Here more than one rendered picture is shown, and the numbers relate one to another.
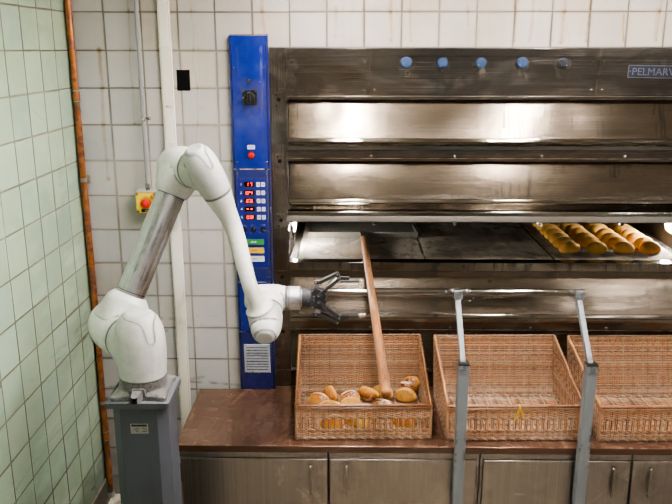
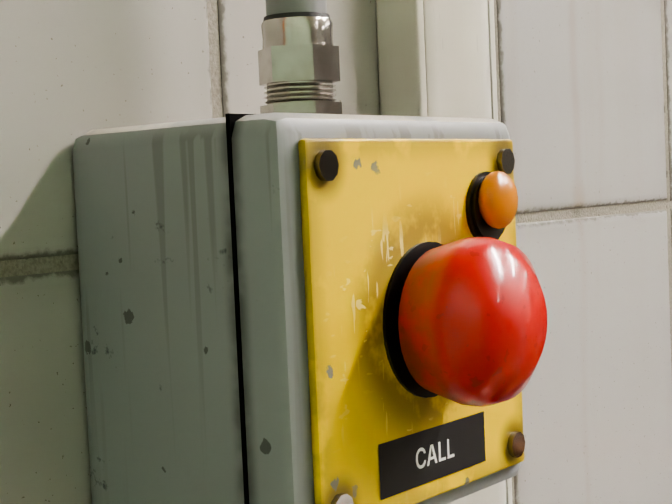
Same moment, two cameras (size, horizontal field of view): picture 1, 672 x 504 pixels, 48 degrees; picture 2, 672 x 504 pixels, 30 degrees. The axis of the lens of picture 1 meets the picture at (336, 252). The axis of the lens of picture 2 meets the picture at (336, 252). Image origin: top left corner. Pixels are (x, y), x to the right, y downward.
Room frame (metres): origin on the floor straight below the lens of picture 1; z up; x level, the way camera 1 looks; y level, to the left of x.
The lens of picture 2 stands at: (3.03, 1.06, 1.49)
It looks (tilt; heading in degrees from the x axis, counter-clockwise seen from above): 3 degrees down; 308
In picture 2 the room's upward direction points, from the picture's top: 3 degrees counter-clockwise
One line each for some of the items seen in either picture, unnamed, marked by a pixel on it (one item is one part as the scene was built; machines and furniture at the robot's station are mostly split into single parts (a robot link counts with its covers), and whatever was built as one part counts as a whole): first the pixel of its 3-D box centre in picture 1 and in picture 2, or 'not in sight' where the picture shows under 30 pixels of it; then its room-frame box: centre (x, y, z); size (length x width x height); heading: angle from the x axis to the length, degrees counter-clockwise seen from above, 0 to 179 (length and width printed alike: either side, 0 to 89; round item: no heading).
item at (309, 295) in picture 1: (313, 298); not in sight; (2.70, 0.08, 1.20); 0.09 x 0.07 x 0.08; 90
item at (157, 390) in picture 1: (142, 384); not in sight; (2.31, 0.64, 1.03); 0.22 x 0.18 x 0.06; 0
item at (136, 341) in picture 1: (139, 342); not in sight; (2.34, 0.65, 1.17); 0.18 x 0.16 x 0.22; 40
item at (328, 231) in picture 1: (361, 226); not in sight; (3.88, -0.14, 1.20); 0.55 x 0.36 x 0.03; 90
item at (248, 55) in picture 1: (275, 234); not in sight; (4.19, 0.34, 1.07); 1.93 x 0.16 x 2.15; 179
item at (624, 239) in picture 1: (592, 233); not in sight; (3.68, -1.28, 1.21); 0.61 x 0.48 x 0.06; 179
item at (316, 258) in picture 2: (148, 201); (316, 315); (3.23, 0.81, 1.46); 0.10 x 0.07 x 0.10; 89
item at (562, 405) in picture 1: (503, 384); not in sight; (2.98, -0.71, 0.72); 0.56 x 0.49 x 0.28; 90
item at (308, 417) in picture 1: (361, 383); not in sight; (2.99, -0.11, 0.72); 0.56 x 0.49 x 0.28; 90
